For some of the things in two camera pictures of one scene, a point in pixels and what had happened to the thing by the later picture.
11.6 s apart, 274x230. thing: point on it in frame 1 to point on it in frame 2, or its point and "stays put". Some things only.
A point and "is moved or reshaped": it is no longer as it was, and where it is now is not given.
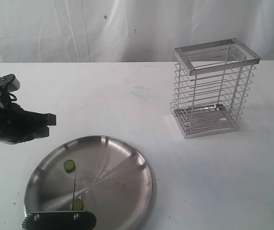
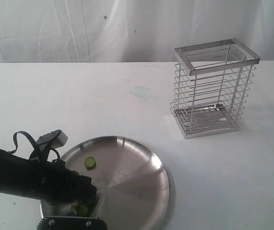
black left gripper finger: (48, 119) to (83, 190)
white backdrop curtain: (114, 31) stays put
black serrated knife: (74, 194) is moved or reshaped
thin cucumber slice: (69, 166) to (90, 163)
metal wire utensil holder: (212, 83) stays put
